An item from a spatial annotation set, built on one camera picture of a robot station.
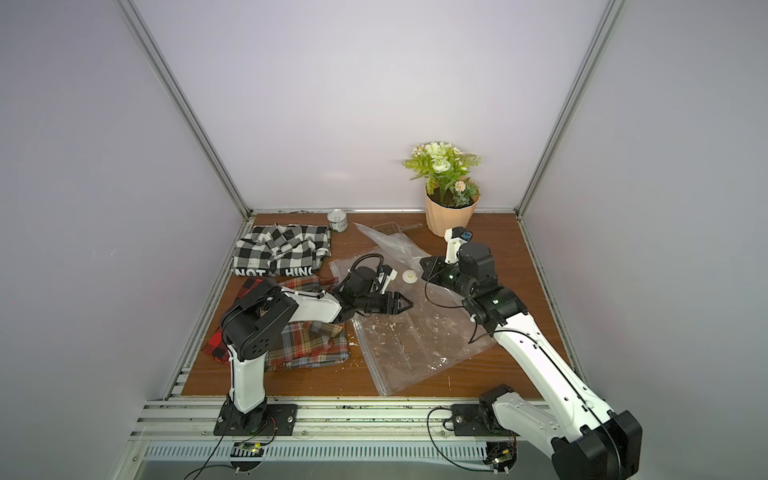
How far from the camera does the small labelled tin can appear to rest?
3.71ft

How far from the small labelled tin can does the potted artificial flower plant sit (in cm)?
31

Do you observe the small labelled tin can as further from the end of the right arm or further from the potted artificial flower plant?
the end of the right arm

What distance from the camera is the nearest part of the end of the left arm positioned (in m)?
0.77

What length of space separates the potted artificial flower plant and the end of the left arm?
1.01ft

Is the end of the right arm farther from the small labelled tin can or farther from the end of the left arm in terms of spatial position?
the small labelled tin can

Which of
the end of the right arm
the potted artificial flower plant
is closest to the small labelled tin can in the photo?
the potted artificial flower plant

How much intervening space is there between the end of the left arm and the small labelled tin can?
34 cm

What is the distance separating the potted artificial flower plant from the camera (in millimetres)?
940
